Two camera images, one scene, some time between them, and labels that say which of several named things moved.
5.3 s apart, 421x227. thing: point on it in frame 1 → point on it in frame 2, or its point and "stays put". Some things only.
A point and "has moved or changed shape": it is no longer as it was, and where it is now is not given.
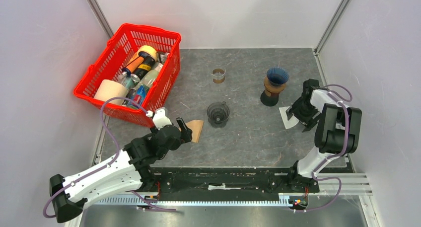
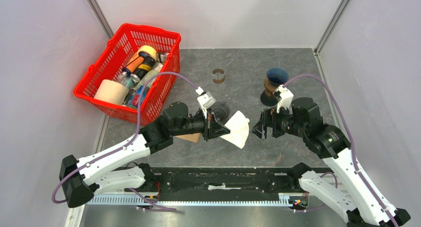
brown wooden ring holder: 269,88 stays put
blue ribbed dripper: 277,76 stays put
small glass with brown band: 218,75 stays put
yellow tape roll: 149,49 stays put
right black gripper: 309,121 → 269,117
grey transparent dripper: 218,114 stays put
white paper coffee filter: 288,123 has moved or changed shape
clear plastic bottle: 148,79 stays put
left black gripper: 186,133 → 210,124
